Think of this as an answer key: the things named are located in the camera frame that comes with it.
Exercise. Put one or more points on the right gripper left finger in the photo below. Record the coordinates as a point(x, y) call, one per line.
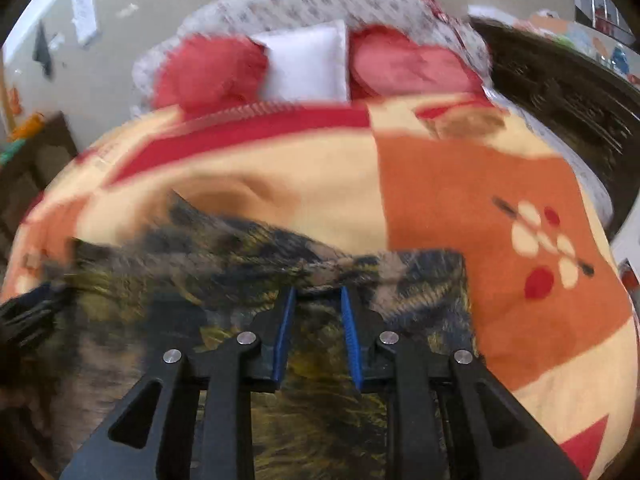
point(189, 416)

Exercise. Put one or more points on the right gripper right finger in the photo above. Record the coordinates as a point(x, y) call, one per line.
point(448, 417)

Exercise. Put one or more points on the dark floral patterned shirt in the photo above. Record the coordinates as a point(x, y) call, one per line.
point(193, 279)

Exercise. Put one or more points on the dark wooden side table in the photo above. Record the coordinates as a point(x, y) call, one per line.
point(27, 168)

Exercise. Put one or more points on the red orange patchwork blanket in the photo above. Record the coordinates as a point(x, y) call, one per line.
point(552, 320)

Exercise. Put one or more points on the orange box on table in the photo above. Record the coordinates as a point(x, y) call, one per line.
point(30, 127)

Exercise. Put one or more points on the left red heart cushion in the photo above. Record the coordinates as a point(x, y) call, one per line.
point(205, 73)

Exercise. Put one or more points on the red heart cushion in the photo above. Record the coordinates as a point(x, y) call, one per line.
point(383, 61)
point(205, 73)

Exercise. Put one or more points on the dark carved wooden cabinet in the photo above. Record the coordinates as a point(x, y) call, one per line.
point(589, 107)

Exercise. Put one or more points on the right red heart cushion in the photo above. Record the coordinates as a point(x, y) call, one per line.
point(383, 61)

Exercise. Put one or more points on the white square pillow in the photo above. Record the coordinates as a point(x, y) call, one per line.
point(306, 64)

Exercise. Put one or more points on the floral padded headboard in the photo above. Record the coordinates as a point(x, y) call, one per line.
point(423, 21)

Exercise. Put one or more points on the dark cloth on wall hook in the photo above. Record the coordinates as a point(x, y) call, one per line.
point(41, 53)

